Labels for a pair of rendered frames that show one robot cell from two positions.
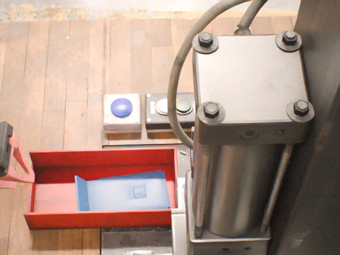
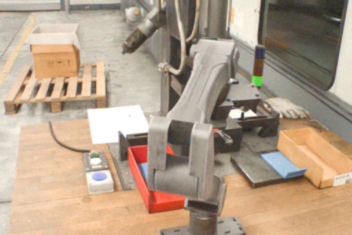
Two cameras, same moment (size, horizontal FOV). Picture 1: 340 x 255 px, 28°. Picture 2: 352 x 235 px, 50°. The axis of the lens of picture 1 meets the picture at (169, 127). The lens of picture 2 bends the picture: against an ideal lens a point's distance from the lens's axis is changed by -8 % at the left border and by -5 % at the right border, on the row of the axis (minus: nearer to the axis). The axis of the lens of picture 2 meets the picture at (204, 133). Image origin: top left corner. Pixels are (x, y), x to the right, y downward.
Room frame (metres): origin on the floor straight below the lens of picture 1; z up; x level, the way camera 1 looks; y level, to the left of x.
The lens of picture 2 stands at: (0.71, 1.01, 1.51)
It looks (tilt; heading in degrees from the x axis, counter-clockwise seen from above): 26 degrees down; 250
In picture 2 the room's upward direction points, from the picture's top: 4 degrees clockwise
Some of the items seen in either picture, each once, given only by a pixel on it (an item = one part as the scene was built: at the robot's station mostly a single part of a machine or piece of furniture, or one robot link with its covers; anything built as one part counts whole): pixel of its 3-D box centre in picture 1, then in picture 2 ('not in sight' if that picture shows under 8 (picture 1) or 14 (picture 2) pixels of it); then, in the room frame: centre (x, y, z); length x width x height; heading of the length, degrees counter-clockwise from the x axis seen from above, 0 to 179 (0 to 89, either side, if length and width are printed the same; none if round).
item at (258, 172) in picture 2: not in sight; (266, 167); (0.19, 0.11, 0.91); 0.17 x 0.16 x 0.02; 3
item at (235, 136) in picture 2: not in sight; (205, 137); (0.33, -0.07, 0.94); 0.20 x 0.10 x 0.07; 3
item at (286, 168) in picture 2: not in sight; (283, 161); (0.15, 0.13, 0.93); 0.15 x 0.07 x 0.03; 95
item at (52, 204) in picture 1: (103, 188); (158, 174); (0.52, 0.11, 0.93); 0.25 x 0.12 x 0.06; 93
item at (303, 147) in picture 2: not in sight; (314, 157); (0.03, 0.12, 0.93); 0.25 x 0.13 x 0.08; 93
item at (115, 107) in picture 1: (121, 109); (99, 177); (0.68, 0.09, 0.93); 0.04 x 0.04 x 0.02
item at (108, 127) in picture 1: (122, 117); (100, 185); (0.68, 0.09, 0.90); 0.07 x 0.07 x 0.06; 3
